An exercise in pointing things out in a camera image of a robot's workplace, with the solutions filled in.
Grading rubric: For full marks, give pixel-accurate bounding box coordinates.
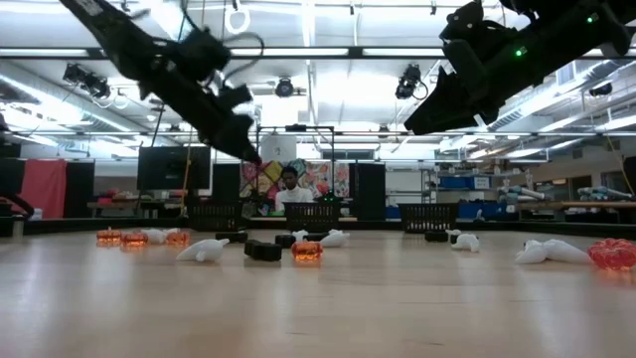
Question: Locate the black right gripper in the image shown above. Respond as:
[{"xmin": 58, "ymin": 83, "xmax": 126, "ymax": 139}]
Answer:
[{"xmin": 403, "ymin": 39, "xmax": 538, "ymax": 136}]

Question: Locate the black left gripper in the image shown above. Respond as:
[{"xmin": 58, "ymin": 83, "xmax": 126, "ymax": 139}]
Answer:
[{"xmin": 148, "ymin": 79, "xmax": 263, "ymax": 166}]

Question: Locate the orange plastic pumpkin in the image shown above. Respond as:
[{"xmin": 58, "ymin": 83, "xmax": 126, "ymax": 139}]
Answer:
[
  {"xmin": 290, "ymin": 240, "xmax": 325, "ymax": 263},
  {"xmin": 588, "ymin": 237, "xmax": 636, "ymax": 272},
  {"xmin": 121, "ymin": 231, "xmax": 150, "ymax": 249},
  {"xmin": 95, "ymin": 227, "xmax": 123, "ymax": 246},
  {"xmin": 165, "ymin": 230, "xmax": 192, "ymax": 247}
]

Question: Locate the white sign board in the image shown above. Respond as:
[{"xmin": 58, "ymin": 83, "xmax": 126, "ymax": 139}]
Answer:
[{"xmin": 259, "ymin": 134, "xmax": 298, "ymax": 163}]

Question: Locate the black metal stand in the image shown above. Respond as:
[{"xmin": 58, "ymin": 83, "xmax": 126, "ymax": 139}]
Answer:
[{"xmin": 255, "ymin": 123, "xmax": 337, "ymax": 200}]

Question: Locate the blue storage bin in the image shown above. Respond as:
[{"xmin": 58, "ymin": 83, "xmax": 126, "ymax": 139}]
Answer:
[{"xmin": 438, "ymin": 174, "xmax": 493, "ymax": 191}]

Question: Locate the black plastic basket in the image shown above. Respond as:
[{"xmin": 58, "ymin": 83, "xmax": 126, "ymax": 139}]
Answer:
[
  {"xmin": 283, "ymin": 201, "xmax": 342, "ymax": 234},
  {"xmin": 397, "ymin": 202, "xmax": 460, "ymax": 235},
  {"xmin": 187, "ymin": 199, "xmax": 245, "ymax": 233}
]

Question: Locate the person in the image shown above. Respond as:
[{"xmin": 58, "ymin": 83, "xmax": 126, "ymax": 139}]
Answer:
[{"xmin": 274, "ymin": 166, "xmax": 315, "ymax": 215}]

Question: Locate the colourful quilt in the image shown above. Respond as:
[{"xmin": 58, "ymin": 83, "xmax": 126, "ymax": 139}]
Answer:
[{"xmin": 239, "ymin": 158, "xmax": 351, "ymax": 200}]

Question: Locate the blue crate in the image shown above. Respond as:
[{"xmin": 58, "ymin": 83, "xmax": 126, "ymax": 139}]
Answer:
[{"xmin": 456, "ymin": 201, "xmax": 503, "ymax": 221}]

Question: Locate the pale grey tube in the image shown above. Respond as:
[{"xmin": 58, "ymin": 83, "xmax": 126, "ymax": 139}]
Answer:
[
  {"xmin": 498, "ymin": 184, "xmax": 548, "ymax": 203},
  {"xmin": 577, "ymin": 185, "xmax": 635, "ymax": 202}
]

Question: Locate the white air vent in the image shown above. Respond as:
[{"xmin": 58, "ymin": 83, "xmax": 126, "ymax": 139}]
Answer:
[{"xmin": 555, "ymin": 60, "xmax": 580, "ymax": 87}]

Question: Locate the wooden side table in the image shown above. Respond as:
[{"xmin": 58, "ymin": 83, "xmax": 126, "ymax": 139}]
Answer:
[{"xmin": 86, "ymin": 198, "xmax": 188, "ymax": 220}]

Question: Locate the wooden workbench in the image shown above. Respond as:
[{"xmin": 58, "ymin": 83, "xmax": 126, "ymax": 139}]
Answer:
[{"xmin": 516, "ymin": 200, "xmax": 636, "ymax": 211}]

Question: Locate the red cloth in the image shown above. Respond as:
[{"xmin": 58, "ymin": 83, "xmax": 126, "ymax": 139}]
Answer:
[{"xmin": 19, "ymin": 158, "xmax": 69, "ymax": 220}]

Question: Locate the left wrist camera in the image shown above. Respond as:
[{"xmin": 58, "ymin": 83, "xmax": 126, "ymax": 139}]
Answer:
[{"xmin": 218, "ymin": 84, "xmax": 255, "ymax": 109}]

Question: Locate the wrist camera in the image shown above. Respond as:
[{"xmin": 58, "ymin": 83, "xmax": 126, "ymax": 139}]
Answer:
[
  {"xmin": 439, "ymin": 0, "xmax": 506, "ymax": 49},
  {"xmin": 218, "ymin": 84, "xmax": 255, "ymax": 109}
]

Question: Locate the yellow rope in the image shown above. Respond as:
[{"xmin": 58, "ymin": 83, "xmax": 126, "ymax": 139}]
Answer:
[{"xmin": 179, "ymin": 141, "xmax": 194, "ymax": 218}]

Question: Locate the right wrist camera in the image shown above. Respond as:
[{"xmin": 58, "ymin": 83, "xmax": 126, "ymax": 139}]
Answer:
[{"xmin": 439, "ymin": 0, "xmax": 506, "ymax": 49}]

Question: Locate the white hanging ring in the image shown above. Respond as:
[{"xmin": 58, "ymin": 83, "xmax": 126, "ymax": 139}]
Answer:
[{"xmin": 224, "ymin": 4, "xmax": 251, "ymax": 35}]

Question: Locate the black aluminium table frame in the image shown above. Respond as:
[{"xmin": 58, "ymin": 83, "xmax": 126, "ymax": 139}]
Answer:
[{"xmin": 0, "ymin": 216, "xmax": 636, "ymax": 239}]

